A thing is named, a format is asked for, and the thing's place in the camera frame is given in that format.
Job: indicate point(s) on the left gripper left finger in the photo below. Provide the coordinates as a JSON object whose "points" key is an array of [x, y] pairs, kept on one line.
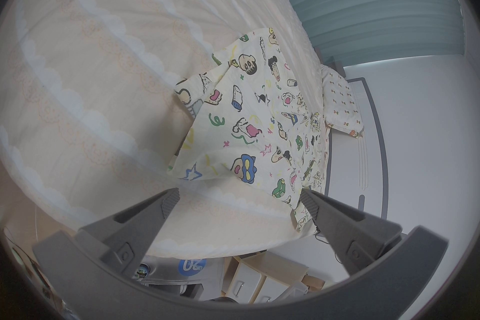
{"points": [[131, 232]]}

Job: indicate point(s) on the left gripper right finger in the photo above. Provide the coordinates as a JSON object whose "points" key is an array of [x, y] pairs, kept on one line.
{"points": [[352, 236]]}

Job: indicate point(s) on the white printed pyjama top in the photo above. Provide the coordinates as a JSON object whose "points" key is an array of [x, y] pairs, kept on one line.
{"points": [[247, 123]]}

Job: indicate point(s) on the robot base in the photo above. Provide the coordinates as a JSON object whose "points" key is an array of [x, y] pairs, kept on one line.
{"points": [[191, 268]]}

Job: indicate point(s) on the pale wooden cabinet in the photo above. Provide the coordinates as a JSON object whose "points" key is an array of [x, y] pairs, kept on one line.
{"points": [[270, 269]]}

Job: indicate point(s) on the white printed pillow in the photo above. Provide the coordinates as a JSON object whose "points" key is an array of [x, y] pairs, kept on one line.
{"points": [[343, 104]]}

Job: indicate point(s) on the bed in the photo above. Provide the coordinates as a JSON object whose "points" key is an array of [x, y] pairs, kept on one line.
{"points": [[93, 67]]}

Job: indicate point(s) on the grey bedside table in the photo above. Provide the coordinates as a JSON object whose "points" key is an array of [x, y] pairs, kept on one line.
{"points": [[330, 59]]}

